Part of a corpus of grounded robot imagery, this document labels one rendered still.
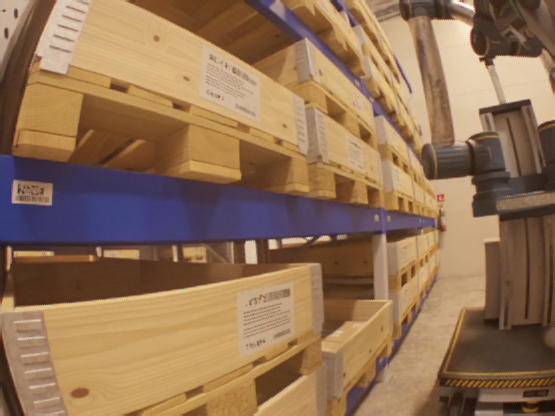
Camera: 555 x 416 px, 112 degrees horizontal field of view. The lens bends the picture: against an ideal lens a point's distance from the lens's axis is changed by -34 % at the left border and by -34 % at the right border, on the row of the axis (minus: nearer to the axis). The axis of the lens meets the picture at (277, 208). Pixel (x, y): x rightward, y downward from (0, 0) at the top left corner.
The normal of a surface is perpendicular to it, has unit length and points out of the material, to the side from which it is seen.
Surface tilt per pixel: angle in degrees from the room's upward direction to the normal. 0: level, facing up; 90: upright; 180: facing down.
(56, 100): 90
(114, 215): 90
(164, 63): 90
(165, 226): 90
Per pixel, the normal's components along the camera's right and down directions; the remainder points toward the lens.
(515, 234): -0.66, -0.04
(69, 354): 0.80, -0.12
